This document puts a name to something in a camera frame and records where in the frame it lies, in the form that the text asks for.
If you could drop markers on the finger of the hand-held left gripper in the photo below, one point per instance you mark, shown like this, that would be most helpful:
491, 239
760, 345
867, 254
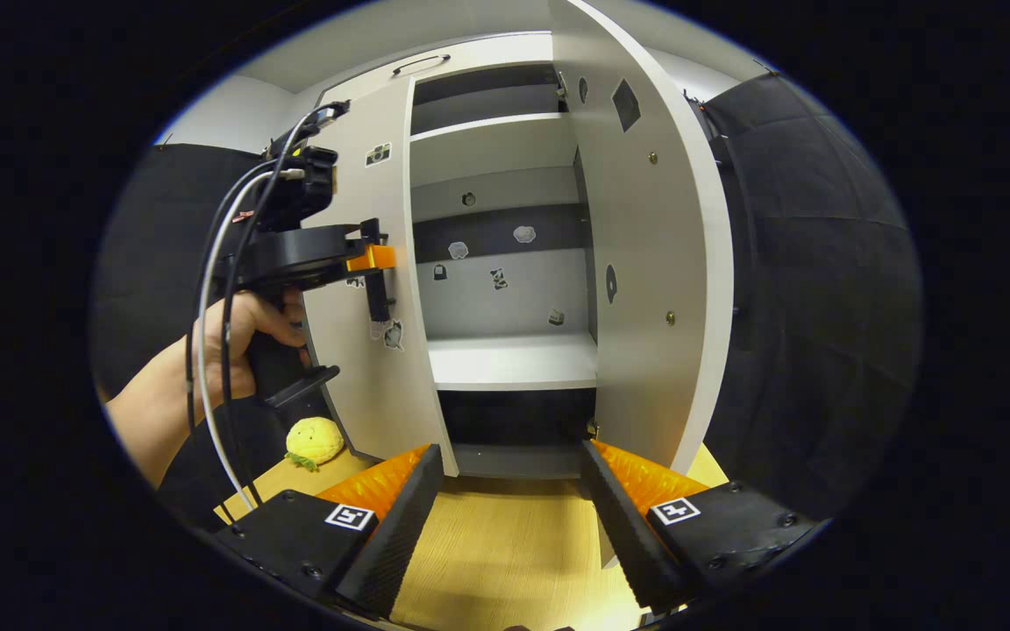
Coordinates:
371, 232
371, 258

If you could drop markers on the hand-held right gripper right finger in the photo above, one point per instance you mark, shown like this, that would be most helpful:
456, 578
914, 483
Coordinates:
632, 535

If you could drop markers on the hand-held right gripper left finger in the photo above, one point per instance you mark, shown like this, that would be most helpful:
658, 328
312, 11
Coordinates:
391, 535

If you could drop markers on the white door with camera sticker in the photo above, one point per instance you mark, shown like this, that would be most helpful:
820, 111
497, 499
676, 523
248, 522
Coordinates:
365, 377

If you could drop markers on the white double-door shoe cabinet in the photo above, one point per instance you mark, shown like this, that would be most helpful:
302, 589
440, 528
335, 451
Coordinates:
505, 289

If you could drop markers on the white door with headphone sticker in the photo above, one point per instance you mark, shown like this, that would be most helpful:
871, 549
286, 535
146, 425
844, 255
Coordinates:
645, 219

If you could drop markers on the white cabinet shelf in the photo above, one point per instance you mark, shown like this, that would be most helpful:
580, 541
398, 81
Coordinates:
514, 359
492, 145

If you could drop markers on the red clip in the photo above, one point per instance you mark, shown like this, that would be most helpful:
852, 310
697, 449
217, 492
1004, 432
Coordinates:
244, 215

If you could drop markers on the yellow plush toy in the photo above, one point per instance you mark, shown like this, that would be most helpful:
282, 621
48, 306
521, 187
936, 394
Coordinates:
315, 441

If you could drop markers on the black backdrop cloth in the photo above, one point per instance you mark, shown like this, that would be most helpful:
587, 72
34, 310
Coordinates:
821, 289
150, 245

